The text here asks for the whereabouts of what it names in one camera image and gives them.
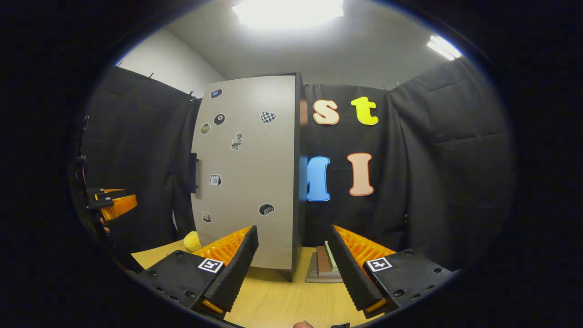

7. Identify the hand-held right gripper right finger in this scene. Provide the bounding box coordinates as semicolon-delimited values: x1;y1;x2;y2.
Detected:
327;224;458;319

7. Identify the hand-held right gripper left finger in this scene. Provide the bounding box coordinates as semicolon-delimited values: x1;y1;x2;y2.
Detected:
137;225;259;318

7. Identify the black door handle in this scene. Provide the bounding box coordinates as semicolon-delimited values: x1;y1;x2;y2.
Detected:
189;153;200;194

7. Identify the grey cabinet door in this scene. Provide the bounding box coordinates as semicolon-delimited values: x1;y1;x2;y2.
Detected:
190;75;297;270

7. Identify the brown book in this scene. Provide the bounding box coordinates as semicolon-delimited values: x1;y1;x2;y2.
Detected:
317;246;335;276

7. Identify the yellow round bun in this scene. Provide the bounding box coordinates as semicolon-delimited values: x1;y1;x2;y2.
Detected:
183;231;202;252

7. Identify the black backdrop cloth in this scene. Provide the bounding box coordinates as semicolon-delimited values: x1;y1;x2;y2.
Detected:
80;57;517;274

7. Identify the ceiling light panel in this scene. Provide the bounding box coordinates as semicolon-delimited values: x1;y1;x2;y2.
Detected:
427;36;462;61
232;0;344;28

